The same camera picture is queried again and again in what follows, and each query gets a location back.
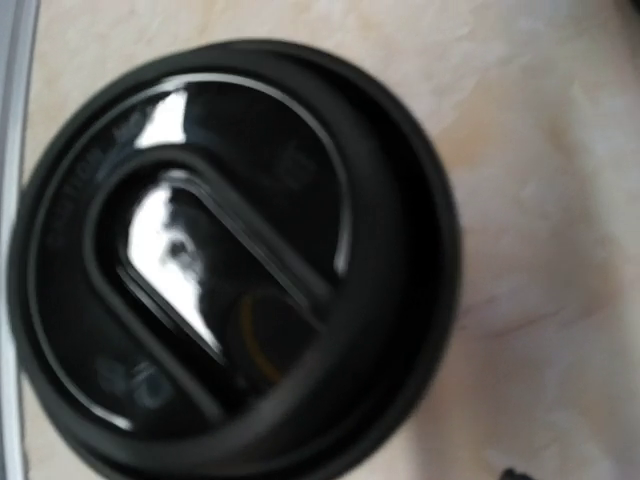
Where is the black plastic cup lid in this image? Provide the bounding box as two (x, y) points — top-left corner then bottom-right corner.
(6, 39), (461, 479)

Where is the aluminium front rail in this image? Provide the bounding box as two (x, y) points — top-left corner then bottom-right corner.
(1, 0), (40, 480)

